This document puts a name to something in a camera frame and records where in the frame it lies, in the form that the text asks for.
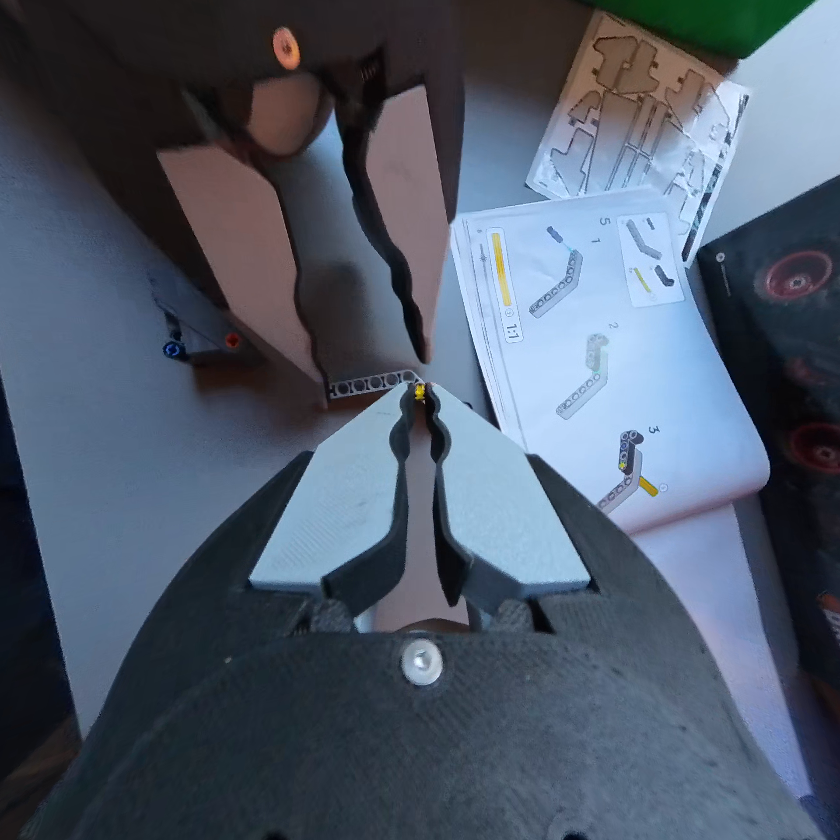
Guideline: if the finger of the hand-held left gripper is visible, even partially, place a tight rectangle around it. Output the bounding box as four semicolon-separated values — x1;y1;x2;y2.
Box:
156;139;330;411
335;85;460;367

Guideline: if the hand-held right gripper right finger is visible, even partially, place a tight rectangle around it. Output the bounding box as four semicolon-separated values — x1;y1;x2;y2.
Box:
423;382;592;624

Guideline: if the grey lego beam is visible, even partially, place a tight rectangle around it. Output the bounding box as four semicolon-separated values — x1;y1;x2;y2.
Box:
327;369;426;403

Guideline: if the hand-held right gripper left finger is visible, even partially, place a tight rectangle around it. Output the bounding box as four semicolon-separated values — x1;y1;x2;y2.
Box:
248;382;417;618

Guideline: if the grey lego motor block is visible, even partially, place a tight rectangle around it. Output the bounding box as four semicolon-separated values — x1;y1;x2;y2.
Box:
150;272;266;368

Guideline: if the green plastic container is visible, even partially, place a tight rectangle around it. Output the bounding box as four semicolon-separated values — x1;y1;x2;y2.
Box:
574;0;818;61

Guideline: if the dark lego set box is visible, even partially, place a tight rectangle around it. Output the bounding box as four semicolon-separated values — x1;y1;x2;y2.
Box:
696;174;840;690

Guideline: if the lego instruction booklet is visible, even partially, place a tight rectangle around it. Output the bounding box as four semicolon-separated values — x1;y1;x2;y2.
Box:
449;187;808;788

